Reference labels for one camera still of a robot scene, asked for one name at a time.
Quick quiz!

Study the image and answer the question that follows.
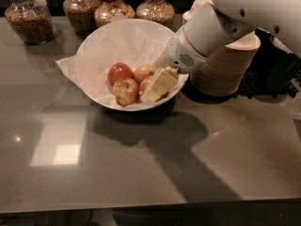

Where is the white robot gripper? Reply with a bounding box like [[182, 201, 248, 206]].
[[141, 26, 207, 103]]

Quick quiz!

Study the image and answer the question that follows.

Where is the red apple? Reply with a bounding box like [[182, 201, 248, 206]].
[[138, 74, 170, 101], [107, 62, 134, 85]]

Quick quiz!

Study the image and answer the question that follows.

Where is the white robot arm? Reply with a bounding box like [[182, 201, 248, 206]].
[[153, 0, 301, 98]]

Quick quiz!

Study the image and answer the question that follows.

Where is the yellowish apple back right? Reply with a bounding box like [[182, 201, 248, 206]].
[[134, 64, 154, 85]]

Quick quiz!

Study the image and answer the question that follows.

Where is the white paper bowl liner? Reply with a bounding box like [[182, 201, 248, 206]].
[[55, 13, 188, 108]]

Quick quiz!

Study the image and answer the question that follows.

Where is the yellow-red apple front left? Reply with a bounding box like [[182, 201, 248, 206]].
[[112, 78, 139, 107]]

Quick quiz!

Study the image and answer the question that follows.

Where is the large white bowl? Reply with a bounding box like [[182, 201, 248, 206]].
[[74, 18, 190, 112]]

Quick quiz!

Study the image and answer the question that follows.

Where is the front stack of paper bowls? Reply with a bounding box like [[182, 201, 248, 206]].
[[190, 32, 261, 97]]

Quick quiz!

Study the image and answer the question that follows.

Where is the stack of paper bowls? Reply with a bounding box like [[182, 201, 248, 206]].
[[182, 0, 212, 24], [190, 32, 261, 97]]

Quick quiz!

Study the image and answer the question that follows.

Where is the glass jar oat cereal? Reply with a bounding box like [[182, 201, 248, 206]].
[[135, 0, 175, 27]]

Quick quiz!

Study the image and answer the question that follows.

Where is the rear stack of paper bowls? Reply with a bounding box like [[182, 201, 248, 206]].
[[182, 0, 212, 24]]

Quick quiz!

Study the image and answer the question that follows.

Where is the glass jar light granola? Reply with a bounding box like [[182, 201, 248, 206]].
[[94, 0, 135, 27]]

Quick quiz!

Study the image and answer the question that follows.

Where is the glass jar dark cereal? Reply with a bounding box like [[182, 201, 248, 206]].
[[63, 0, 99, 36]]

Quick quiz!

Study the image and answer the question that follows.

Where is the glass cereal jar far left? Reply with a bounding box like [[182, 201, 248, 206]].
[[5, 0, 53, 45]]

